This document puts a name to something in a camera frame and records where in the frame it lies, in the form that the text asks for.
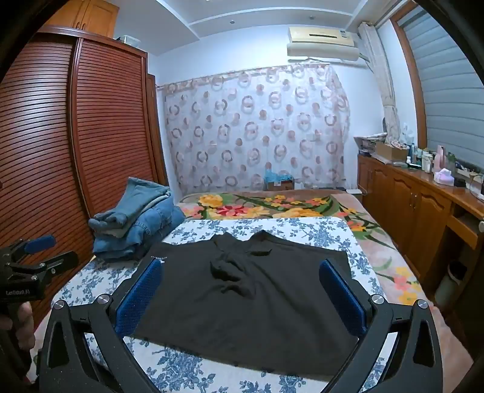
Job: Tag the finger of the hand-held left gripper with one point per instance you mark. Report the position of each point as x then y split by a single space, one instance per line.
56 262
37 243

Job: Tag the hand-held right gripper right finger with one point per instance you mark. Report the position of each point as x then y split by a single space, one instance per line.
342 298

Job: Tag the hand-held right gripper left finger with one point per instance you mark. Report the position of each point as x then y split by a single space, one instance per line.
140 298

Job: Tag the black pants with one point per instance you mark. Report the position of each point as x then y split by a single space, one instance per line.
245 310

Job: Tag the person's left forearm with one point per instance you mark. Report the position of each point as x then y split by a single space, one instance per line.
13 359

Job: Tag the light blue folded pants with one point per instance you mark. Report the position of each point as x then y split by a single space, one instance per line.
140 196

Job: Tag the person's left hand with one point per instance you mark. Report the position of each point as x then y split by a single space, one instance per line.
23 325

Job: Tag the blue floral white quilt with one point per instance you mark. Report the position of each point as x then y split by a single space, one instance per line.
321 234

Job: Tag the folded denim jeans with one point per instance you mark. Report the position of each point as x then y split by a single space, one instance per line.
158 226

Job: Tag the white bin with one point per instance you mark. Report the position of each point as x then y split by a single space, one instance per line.
450 283

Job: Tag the long wooden cabinet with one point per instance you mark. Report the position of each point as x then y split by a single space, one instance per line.
412 204

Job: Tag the multicolour floral blanket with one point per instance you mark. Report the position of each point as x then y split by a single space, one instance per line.
264 206

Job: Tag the small cardboard box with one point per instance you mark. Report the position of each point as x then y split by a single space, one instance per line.
281 186

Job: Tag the wooden louvred wardrobe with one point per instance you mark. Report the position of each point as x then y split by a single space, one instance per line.
109 132

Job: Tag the blue plastic bag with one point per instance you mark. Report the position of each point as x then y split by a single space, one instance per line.
276 177

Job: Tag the open cardboard box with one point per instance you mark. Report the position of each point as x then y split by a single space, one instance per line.
391 151

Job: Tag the patterned box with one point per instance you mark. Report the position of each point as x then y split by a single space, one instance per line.
368 143

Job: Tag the pink tissue pack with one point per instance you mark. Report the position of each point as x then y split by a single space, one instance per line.
444 177

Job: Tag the cluster of toiletry bottles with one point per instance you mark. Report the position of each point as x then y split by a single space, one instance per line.
438 158

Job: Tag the circle-patterned sheer curtain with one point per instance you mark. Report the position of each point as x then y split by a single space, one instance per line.
245 124

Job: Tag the clear plastic storage box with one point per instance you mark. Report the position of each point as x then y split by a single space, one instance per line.
129 40

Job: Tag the tied beige window drape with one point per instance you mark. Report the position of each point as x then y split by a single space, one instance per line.
382 75

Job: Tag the wooden overhead cupboard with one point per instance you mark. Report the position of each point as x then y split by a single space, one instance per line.
87 17

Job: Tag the grey window blind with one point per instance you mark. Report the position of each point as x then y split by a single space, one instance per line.
446 87

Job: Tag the white air conditioner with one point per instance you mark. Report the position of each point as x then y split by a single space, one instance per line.
321 43

